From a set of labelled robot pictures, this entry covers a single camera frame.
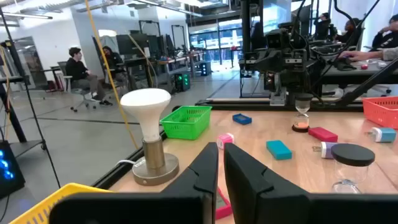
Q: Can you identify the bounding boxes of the white lamp cable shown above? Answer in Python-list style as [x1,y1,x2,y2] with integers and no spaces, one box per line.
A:
[115,159,138,167]

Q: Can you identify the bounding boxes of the yellow hanging cable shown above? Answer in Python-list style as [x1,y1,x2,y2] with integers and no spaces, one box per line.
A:
[83,0,140,150]

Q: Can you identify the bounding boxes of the orange sand hourglass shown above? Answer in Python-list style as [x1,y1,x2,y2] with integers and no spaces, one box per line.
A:
[291,93,314,134]

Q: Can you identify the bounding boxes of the red pocket calculator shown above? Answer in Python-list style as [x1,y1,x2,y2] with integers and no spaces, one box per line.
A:
[215,186,233,220]

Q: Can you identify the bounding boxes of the purple wall charger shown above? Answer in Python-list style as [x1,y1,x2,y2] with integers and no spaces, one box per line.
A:
[312,141,338,160]

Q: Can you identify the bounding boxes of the red rectangular box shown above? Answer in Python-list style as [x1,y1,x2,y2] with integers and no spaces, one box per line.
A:
[308,126,339,143]

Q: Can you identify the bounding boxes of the teal rectangular box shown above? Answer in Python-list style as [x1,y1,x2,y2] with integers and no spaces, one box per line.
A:
[266,139,293,161]

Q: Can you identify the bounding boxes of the pink wall charger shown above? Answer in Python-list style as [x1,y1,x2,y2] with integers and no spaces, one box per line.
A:
[216,133,235,150]

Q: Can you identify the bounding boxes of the grey office chair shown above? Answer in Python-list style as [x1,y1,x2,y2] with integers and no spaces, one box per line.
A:
[57,61,94,113]

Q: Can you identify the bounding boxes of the dark blue rectangular box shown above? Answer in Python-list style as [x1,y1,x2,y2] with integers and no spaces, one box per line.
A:
[232,113,253,126]

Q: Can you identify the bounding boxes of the blue sand hourglass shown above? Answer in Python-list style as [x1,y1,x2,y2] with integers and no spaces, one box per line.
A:
[330,143,376,194]

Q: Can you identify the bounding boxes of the dark background desk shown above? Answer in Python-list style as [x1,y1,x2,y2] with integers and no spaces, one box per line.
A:
[320,57,398,86]

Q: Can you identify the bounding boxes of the green plastic basket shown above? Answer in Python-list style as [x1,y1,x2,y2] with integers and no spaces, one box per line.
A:
[159,105,213,141]

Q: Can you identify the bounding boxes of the yellow plastic basket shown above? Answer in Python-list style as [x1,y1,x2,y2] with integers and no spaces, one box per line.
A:
[9,182,113,224]

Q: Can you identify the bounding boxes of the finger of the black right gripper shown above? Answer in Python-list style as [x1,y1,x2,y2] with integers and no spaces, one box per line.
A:
[255,51,271,74]
[269,51,282,73]

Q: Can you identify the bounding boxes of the person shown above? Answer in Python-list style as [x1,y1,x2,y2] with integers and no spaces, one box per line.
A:
[371,14,398,50]
[313,12,332,41]
[99,45,129,86]
[64,47,114,108]
[335,17,363,44]

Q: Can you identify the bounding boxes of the white bulb lamp brass base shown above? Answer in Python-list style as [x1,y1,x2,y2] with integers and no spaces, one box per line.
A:
[119,88,180,187]

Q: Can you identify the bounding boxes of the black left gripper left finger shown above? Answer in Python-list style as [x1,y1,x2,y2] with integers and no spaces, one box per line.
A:
[49,142,219,224]

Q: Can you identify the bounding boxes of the blue wall charger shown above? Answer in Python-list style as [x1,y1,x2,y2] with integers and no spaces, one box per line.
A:
[366,126,397,144]

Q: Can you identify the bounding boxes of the computer tower green lights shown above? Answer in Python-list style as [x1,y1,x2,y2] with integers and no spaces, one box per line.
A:
[174,72,192,93]

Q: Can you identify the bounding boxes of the black device blue lights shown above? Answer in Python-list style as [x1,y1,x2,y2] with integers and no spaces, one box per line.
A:
[0,139,27,199]

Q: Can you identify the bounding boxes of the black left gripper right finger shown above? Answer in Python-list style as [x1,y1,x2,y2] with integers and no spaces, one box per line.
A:
[224,142,398,224]

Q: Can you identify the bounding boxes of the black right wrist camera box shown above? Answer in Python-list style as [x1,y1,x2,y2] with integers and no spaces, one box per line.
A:
[266,29,292,50]

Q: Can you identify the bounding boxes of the orange plastic basket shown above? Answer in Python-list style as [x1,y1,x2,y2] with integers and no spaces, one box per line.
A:
[363,95,398,130]

